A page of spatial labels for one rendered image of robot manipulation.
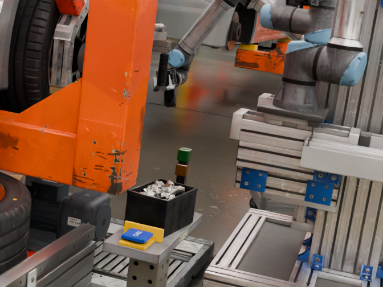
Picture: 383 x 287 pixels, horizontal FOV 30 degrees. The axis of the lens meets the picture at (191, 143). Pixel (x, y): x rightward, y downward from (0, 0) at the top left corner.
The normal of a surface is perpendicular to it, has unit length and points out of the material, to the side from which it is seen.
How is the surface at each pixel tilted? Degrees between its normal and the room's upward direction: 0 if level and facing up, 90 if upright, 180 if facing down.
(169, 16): 105
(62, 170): 90
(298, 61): 90
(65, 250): 90
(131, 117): 90
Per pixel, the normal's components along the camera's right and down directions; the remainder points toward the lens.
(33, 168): -0.30, 0.17
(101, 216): 0.95, 0.18
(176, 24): 0.15, 0.51
